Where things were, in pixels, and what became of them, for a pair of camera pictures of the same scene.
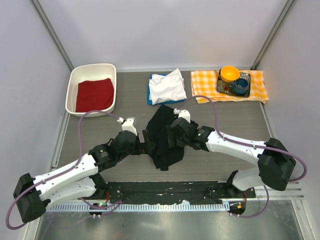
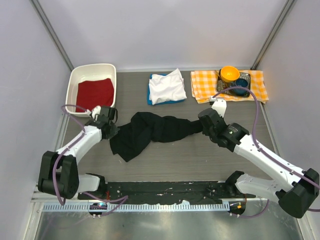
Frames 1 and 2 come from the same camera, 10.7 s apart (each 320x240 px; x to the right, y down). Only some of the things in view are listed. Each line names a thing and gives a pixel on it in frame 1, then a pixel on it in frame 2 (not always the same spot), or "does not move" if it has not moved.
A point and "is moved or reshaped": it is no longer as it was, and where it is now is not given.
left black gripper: (139, 149) to (115, 130)
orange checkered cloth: (204, 84) does not move
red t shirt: (94, 95) does not move
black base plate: (148, 192) does not move
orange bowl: (229, 73) does not move
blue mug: (241, 86) does not move
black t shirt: (163, 156) is moved or reshaped
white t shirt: (167, 88) does not move
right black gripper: (171, 133) to (205, 131)
